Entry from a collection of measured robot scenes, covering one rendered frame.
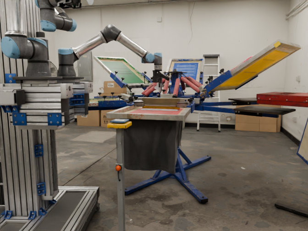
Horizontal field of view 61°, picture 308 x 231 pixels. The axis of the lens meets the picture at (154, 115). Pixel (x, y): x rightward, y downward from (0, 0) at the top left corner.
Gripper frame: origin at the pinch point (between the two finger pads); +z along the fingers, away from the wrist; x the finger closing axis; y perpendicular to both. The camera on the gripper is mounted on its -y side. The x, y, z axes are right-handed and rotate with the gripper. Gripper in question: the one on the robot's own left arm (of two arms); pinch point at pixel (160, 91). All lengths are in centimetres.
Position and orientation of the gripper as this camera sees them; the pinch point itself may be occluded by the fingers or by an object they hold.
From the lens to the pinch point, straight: 247.2
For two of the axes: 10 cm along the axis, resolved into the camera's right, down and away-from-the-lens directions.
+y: -9.8, -0.2, 2.2
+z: 0.2, 9.9, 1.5
